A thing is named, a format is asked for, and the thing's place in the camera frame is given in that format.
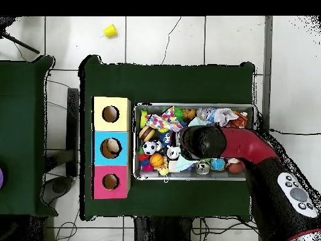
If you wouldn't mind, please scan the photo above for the wooden box with three holes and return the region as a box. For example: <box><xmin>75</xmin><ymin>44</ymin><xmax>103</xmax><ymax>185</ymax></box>
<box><xmin>92</xmin><ymin>96</ymin><xmax>132</xmax><ymax>200</ymax></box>

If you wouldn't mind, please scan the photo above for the shallow clear mesh bin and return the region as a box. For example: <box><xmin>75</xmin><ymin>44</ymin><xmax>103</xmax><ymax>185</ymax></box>
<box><xmin>132</xmin><ymin>103</ymin><xmax>258</xmax><ymax>181</ymax></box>

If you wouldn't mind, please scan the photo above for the colourful polka-dot cloth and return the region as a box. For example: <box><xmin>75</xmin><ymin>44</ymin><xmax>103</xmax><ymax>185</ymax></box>
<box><xmin>145</xmin><ymin>106</ymin><xmax>186</xmax><ymax>134</ymax></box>

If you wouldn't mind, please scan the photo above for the wooden burger toy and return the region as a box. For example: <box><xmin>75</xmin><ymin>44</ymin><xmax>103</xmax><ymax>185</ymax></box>
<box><xmin>139</xmin><ymin>125</ymin><xmax>156</xmax><ymax>142</ymax></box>

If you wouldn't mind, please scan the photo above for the small soccer ball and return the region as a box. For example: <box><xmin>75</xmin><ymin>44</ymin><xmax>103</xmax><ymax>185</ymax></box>
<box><xmin>142</xmin><ymin>140</ymin><xmax>158</xmax><ymax>156</ymax></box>

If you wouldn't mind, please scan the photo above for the small orange basketball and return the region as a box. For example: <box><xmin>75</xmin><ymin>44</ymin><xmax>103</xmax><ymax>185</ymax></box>
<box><xmin>150</xmin><ymin>153</ymin><xmax>165</xmax><ymax>168</ymax></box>

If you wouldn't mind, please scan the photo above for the mint green knit cloth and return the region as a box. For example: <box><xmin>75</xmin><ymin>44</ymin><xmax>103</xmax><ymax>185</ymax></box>
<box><xmin>169</xmin><ymin>117</ymin><xmax>209</xmax><ymax>173</ymax></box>

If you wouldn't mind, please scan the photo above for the dark green tablecloth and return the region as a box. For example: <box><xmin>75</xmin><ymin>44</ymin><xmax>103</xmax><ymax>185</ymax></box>
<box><xmin>79</xmin><ymin>54</ymin><xmax>256</xmax><ymax>222</ymax></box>

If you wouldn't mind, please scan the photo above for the red-brown ball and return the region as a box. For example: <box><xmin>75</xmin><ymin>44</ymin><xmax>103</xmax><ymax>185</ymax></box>
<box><xmin>228</xmin><ymin>161</ymin><xmax>246</xmax><ymax>174</ymax></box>

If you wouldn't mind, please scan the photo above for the black floor stand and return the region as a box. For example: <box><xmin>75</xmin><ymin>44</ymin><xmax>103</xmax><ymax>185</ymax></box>
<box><xmin>42</xmin><ymin>87</ymin><xmax>80</xmax><ymax>206</ymax></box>

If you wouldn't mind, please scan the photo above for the yellow cup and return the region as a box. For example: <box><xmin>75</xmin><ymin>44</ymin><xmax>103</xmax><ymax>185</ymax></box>
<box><xmin>103</xmin><ymin>24</ymin><xmax>118</xmax><ymax>39</ymax></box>

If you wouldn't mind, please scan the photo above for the dark green side table cloth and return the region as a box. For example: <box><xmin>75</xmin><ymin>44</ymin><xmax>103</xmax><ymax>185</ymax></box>
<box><xmin>0</xmin><ymin>55</ymin><xmax>58</xmax><ymax>218</ymax></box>

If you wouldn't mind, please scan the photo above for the black tripod leg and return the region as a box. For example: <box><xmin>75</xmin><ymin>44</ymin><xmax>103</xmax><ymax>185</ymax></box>
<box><xmin>0</xmin><ymin>16</ymin><xmax>40</xmax><ymax>55</ymax></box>

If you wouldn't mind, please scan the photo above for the thin black floor cable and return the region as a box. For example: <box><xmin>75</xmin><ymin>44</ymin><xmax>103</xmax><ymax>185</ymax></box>
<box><xmin>161</xmin><ymin>16</ymin><xmax>182</xmax><ymax>65</ymax></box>

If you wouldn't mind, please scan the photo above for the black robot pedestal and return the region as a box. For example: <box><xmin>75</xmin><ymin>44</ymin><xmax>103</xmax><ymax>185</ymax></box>
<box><xmin>134</xmin><ymin>215</ymin><xmax>201</xmax><ymax>241</ymax></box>

